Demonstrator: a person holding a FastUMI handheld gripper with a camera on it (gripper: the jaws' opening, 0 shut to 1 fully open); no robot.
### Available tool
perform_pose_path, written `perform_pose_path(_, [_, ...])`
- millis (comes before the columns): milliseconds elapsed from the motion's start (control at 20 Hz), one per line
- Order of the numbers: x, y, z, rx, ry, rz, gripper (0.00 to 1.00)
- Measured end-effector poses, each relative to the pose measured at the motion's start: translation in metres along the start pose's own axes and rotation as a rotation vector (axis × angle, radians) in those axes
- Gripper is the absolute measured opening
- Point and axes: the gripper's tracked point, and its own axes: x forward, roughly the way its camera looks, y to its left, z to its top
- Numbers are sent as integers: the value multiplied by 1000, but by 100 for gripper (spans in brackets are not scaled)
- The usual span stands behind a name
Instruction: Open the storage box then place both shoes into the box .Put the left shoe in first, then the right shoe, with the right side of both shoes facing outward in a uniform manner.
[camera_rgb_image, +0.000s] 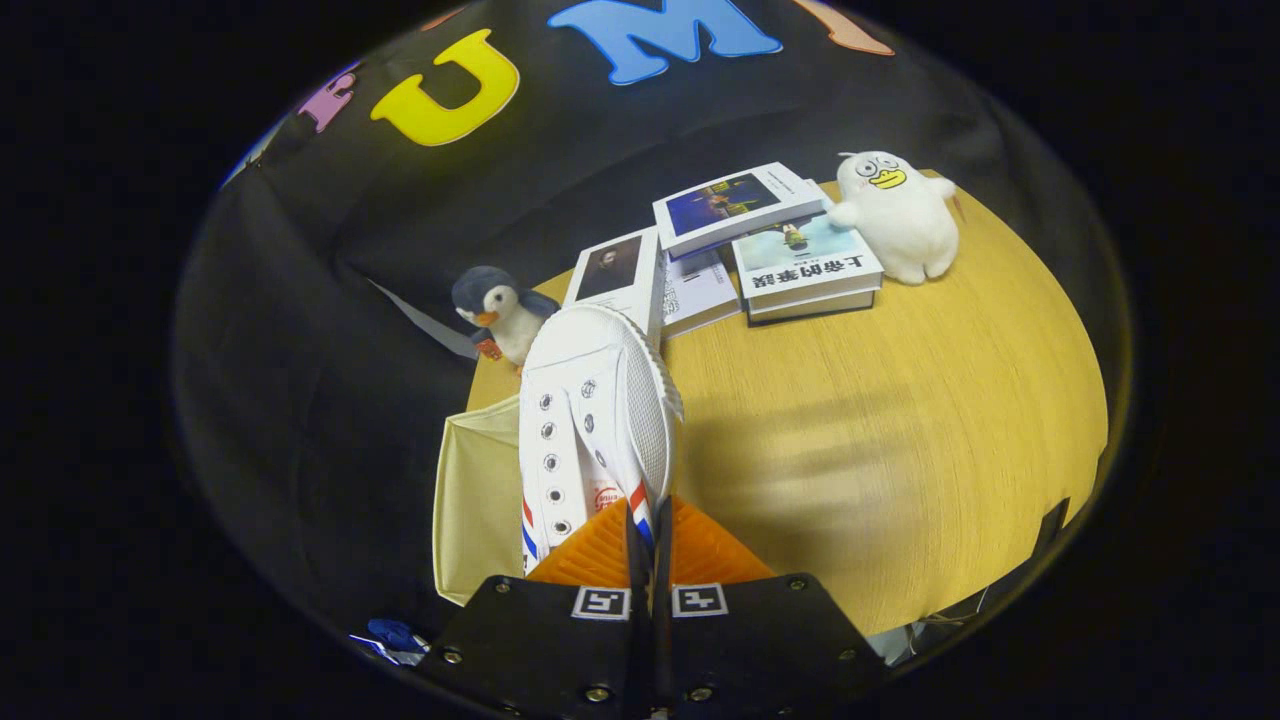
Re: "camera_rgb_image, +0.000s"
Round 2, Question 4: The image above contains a book with blue photo cover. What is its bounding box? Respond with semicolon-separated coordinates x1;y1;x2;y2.
653;162;827;261

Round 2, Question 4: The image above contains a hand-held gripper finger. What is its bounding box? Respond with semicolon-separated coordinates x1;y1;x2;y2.
652;495;891;720
415;500;646;720

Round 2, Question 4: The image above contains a beige fabric storage box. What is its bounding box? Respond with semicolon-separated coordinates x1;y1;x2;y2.
432;393;531;608

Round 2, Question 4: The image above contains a white canvas shoe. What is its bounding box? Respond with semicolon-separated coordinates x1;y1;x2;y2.
518;305;686;576

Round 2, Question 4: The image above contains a black table edge bracket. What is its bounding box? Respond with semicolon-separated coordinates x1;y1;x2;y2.
1035;497;1071;556

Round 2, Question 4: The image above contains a white book with portrait cover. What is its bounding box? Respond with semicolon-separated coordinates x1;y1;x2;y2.
562;225;669;346

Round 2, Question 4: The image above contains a white book with text cover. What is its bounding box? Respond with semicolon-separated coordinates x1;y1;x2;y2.
660;245;743;339

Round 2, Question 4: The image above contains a book with pale blue cover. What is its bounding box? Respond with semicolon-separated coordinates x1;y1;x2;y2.
732;210;886;326

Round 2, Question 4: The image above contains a small blue object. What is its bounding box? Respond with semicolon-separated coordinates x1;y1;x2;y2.
350;618;431;666

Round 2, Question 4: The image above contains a white duck plush toy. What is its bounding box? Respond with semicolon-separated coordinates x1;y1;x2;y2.
826;151;961;286

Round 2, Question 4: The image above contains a grey penguin plush toy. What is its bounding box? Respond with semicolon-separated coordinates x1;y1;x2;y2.
451;266;561;368

